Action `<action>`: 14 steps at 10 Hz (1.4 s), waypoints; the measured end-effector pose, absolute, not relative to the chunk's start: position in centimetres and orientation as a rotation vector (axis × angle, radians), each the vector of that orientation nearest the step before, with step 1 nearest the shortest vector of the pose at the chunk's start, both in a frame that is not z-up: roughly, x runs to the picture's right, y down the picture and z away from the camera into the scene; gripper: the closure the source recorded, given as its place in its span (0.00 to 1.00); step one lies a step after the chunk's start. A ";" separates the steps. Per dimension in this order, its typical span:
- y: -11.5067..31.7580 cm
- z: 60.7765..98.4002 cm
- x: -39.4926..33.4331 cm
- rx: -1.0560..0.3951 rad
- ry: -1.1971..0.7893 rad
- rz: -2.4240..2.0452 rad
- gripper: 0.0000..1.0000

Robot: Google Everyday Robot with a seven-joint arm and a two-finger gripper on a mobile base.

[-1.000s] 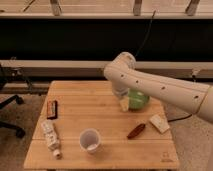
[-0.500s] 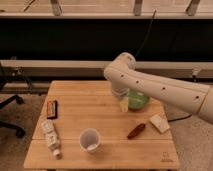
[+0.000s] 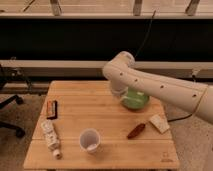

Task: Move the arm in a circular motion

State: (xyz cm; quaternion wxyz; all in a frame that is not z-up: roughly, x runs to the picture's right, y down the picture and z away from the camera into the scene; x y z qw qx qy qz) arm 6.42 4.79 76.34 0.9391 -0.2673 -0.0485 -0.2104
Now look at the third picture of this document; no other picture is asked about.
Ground dark chocolate bar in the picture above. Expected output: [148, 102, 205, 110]
[46, 100, 57, 119]

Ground green ceramic bowl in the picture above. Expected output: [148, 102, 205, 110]
[121, 88, 149, 110]

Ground black hanging cable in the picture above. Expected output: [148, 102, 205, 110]
[134, 9, 157, 58]

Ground white sponge block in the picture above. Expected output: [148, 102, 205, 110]
[149, 115, 170, 134]

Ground red brown sausage toy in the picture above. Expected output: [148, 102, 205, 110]
[127, 123, 145, 139]

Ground black floor cable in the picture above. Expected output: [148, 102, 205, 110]
[167, 111, 195, 123]

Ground black office chair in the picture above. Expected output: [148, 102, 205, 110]
[0, 63, 27, 139]

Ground wooden folding table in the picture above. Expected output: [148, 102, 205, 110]
[24, 81, 179, 170]

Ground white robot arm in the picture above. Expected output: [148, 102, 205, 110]
[102, 51, 213, 124]

